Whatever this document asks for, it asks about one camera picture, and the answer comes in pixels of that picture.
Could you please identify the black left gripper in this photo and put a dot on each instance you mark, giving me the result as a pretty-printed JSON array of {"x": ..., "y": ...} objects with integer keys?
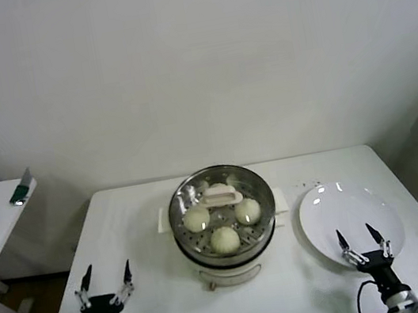
[{"x": 100, "y": 309}]

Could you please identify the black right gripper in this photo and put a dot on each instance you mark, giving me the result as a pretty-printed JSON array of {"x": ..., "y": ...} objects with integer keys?
[{"x": 377, "y": 263}]

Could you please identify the white steamed baozi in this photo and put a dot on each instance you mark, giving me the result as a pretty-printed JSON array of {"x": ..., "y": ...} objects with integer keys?
[
  {"x": 225, "y": 240},
  {"x": 248, "y": 212},
  {"x": 197, "y": 219},
  {"x": 218, "y": 186}
]

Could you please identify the round glass pot lid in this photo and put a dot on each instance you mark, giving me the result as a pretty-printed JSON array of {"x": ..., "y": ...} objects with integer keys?
[{"x": 221, "y": 196}]

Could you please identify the stainless steel steamer basket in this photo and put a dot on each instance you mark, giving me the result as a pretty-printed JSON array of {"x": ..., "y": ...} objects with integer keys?
[{"x": 278, "y": 201}]

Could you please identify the white round plate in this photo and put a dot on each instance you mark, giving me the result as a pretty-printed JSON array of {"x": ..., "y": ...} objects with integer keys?
[{"x": 323, "y": 217}]

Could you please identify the white electric cooker pot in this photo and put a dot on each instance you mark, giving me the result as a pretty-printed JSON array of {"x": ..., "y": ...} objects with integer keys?
[{"x": 229, "y": 275}]

